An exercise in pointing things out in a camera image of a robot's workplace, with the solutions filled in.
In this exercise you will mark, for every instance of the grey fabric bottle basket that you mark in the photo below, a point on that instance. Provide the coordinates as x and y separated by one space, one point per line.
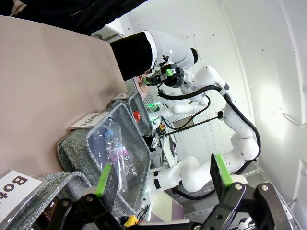
60 182

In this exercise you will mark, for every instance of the red yellow stop button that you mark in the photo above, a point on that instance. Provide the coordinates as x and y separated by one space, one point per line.
161 128

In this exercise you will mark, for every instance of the yellow plastic part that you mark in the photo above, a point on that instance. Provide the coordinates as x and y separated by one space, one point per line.
131 221

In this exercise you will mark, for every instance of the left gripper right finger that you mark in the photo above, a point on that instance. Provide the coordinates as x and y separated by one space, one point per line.
217 175

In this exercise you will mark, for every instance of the bare person hand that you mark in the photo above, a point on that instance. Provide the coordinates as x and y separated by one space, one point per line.
18 5

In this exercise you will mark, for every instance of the small white label card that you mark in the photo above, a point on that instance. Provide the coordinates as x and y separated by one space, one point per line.
120 96

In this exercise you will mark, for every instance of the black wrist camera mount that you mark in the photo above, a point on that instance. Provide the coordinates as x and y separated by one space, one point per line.
165 62

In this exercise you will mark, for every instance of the grey fabric plastic basket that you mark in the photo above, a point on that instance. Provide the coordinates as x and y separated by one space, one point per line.
74 148

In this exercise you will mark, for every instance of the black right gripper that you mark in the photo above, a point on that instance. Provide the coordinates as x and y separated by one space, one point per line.
177 82

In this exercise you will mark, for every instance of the white Plastic label card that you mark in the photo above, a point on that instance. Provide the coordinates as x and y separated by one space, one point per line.
90 119

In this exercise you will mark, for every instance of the crushed red can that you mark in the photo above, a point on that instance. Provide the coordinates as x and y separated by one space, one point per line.
137 116

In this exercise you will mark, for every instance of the large clear plastic bottle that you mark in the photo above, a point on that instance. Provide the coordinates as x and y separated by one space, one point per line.
100 141

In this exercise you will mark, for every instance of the white Bottle label card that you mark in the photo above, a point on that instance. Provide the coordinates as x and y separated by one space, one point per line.
16 191

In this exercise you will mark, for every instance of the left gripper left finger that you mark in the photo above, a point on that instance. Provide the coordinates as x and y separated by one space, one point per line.
109 187

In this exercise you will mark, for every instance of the small bottle with blue cap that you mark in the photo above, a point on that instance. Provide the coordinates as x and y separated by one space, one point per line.
116 153

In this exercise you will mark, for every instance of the grey fabric can basket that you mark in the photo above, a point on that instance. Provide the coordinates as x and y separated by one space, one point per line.
144 112

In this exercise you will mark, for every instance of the brown glass bottle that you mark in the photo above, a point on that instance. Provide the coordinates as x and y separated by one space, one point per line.
46 213

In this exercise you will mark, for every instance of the person in grey black jacket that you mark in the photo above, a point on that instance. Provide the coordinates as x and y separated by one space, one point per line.
134 55

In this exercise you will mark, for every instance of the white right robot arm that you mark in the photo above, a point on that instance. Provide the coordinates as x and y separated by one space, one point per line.
242 143

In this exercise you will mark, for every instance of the white purple panel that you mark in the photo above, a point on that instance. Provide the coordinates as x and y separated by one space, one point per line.
168 208

